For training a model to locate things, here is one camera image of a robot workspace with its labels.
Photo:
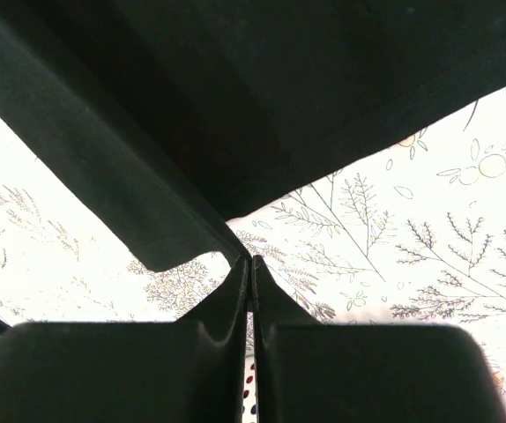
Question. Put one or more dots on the black t shirt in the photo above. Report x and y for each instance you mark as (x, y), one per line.
(169, 118)

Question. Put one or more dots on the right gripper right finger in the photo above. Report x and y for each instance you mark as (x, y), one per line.
(307, 371)

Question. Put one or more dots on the floral table mat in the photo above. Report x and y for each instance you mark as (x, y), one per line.
(413, 234)

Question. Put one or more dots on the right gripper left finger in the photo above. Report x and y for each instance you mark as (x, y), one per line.
(189, 370)

